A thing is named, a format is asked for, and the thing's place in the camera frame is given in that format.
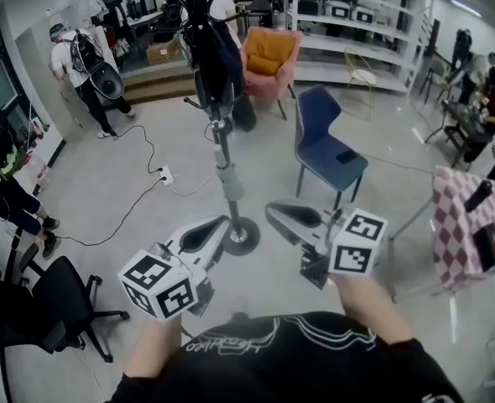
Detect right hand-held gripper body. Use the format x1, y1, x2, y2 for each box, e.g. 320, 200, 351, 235
300, 207, 389, 290

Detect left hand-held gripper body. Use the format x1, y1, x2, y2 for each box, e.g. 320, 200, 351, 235
117, 233, 216, 322

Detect black coat rack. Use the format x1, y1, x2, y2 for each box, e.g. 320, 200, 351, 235
143, 0, 262, 257

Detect grey umbrella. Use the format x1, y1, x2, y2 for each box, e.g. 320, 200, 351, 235
211, 143, 248, 202

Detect person's left forearm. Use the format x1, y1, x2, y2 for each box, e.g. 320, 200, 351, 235
122, 311, 190, 382

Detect person's right forearm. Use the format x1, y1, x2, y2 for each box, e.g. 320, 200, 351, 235
330, 274, 415, 348

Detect white power strip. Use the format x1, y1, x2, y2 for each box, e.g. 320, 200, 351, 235
156, 165, 175, 186

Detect blue chair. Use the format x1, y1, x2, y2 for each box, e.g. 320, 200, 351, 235
294, 85, 370, 210

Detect black office chair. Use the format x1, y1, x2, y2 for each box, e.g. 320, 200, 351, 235
0, 241, 131, 364

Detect pink checkered tablecloth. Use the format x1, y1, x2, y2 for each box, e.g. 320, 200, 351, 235
431, 165, 495, 290

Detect person's black printed shirt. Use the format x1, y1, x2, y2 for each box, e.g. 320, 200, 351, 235
103, 311, 467, 403

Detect dark flat box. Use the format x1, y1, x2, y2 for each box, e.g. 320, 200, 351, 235
472, 223, 495, 273

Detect pink armchair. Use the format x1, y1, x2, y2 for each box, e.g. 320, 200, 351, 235
238, 26, 305, 122

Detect black cylindrical object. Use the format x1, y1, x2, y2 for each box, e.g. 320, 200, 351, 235
464, 180, 494, 214

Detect wooden step platform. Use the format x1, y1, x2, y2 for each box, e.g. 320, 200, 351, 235
118, 62, 199, 105

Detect small orange pillow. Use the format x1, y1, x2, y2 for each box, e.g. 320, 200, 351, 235
247, 54, 283, 76

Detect dark jacket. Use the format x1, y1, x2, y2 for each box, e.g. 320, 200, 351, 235
179, 13, 245, 119

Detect cardboard box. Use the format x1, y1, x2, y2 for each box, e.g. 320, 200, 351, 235
145, 39, 182, 66

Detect large orange cushion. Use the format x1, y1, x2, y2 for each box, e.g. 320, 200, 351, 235
244, 27, 298, 63

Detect white shelving unit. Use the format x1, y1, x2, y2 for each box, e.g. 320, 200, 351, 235
286, 0, 436, 97

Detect black backpack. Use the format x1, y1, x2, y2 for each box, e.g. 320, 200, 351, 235
68, 29, 125, 101

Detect white storage box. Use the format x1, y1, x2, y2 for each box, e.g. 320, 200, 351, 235
352, 8, 377, 24
327, 4, 354, 20

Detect ceiling light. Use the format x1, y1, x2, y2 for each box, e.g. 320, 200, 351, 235
450, 0, 482, 19

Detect white cable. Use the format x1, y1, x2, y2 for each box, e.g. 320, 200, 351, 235
170, 175, 215, 198

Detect metal table frame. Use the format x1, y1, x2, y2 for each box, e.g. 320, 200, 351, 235
387, 197, 440, 302

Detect black cable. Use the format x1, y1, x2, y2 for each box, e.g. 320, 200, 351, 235
53, 124, 165, 248

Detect gold wire chair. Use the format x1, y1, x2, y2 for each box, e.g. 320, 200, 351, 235
341, 47, 379, 122

